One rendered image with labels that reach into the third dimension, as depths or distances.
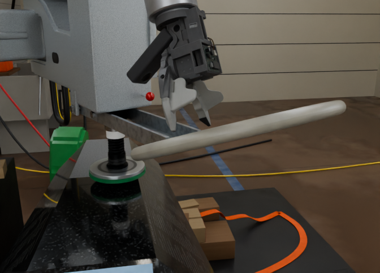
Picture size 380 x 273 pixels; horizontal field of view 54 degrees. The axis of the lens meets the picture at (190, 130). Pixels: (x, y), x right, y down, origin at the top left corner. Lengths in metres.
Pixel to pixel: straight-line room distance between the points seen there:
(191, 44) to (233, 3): 5.89
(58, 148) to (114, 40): 1.86
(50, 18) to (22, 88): 2.50
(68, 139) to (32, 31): 1.33
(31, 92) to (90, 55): 2.90
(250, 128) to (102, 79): 0.75
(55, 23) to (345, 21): 6.23
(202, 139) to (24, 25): 1.35
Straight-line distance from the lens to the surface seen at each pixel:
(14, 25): 1.84
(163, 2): 0.65
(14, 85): 4.16
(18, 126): 4.39
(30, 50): 1.87
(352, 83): 7.63
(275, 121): 0.64
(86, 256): 1.08
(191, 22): 0.65
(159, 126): 1.24
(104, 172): 1.44
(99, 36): 1.26
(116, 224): 1.21
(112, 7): 1.28
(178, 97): 0.60
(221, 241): 2.32
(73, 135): 3.02
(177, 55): 0.63
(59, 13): 1.71
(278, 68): 6.85
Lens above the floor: 1.42
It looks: 17 degrees down
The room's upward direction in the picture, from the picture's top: straight up
